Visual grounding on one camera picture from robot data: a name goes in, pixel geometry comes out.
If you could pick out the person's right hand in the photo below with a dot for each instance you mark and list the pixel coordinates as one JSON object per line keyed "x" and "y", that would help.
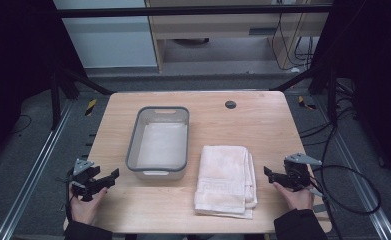
{"x": 296, "y": 199}

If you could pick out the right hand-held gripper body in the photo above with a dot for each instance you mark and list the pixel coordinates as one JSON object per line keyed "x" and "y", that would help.
{"x": 296, "y": 173}

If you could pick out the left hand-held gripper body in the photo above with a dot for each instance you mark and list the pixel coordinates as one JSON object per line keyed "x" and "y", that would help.
{"x": 83, "y": 173}

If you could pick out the person's left hand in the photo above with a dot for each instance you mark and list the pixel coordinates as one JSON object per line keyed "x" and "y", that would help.
{"x": 84, "y": 208}

